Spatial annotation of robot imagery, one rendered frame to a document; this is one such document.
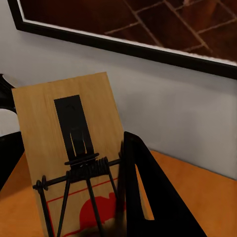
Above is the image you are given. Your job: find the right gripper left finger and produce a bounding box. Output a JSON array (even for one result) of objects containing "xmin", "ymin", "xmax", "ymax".
[{"xmin": 0, "ymin": 131, "xmax": 25, "ymax": 190}]

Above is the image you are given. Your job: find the mousetrap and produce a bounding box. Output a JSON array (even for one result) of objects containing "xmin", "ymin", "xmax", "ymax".
[{"xmin": 12, "ymin": 72, "xmax": 149, "ymax": 237}]

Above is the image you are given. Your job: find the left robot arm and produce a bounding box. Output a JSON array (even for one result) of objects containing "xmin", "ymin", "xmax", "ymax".
[{"xmin": 0, "ymin": 74, "xmax": 27, "ymax": 137}]

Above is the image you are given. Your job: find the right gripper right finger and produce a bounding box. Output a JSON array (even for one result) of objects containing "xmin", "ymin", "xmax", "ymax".
[{"xmin": 123, "ymin": 131, "xmax": 207, "ymax": 237}]

